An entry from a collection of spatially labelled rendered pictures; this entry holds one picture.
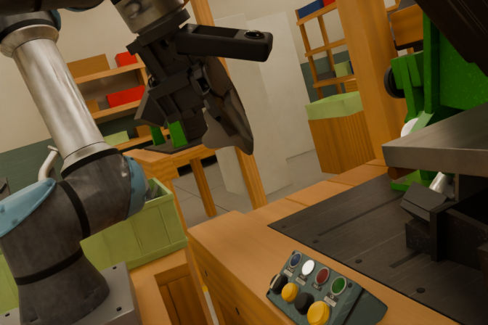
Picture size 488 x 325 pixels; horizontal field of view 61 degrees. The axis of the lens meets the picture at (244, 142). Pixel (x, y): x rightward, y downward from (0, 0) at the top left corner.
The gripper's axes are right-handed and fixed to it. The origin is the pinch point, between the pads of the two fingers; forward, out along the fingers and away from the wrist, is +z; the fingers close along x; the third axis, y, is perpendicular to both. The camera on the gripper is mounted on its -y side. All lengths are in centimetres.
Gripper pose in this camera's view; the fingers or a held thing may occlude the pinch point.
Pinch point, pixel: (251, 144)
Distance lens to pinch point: 58.1
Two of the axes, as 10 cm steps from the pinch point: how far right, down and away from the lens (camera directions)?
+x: -1.5, 4.9, -8.6
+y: -8.6, 3.5, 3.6
